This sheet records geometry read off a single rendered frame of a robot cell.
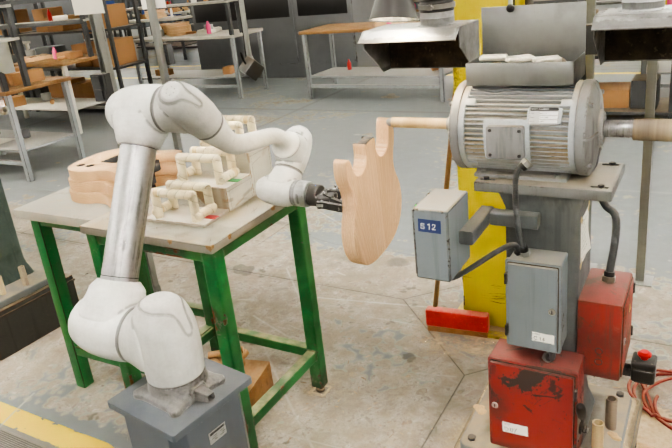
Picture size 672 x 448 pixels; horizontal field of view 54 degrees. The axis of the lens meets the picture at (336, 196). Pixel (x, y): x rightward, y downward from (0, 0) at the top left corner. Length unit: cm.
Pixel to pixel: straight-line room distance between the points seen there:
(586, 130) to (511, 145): 19
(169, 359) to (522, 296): 94
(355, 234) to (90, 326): 78
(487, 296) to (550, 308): 135
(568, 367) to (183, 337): 104
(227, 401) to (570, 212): 103
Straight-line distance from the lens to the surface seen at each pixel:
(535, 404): 203
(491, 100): 182
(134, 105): 188
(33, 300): 384
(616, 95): 679
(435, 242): 170
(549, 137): 176
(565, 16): 190
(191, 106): 179
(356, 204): 195
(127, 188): 188
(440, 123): 196
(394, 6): 182
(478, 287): 319
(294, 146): 223
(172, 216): 240
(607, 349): 201
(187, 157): 244
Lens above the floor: 174
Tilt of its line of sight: 20 degrees down
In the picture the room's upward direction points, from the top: 6 degrees counter-clockwise
